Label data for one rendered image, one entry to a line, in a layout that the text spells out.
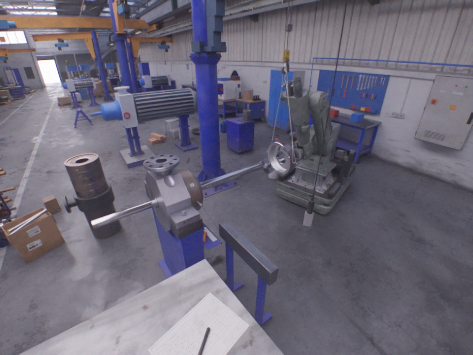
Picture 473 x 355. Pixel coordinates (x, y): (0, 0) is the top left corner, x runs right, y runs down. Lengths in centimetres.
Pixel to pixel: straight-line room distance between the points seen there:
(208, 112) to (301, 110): 146
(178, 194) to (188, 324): 82
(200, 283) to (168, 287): 19
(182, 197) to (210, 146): 212
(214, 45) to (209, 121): 105
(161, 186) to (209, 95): 211
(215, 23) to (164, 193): 231
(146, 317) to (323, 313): 165
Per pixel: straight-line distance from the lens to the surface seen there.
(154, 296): 152
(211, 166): 380
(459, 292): 341
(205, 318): 139
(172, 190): 164
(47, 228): 353
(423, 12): 600
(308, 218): 183
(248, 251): 166
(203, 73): 344
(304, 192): 346
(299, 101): 264
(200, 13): 348
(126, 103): 507
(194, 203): 177
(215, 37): 329
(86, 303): 283
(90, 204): 310
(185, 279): 154
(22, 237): 348
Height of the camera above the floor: 209
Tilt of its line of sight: 29 degrees down
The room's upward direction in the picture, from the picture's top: straight up
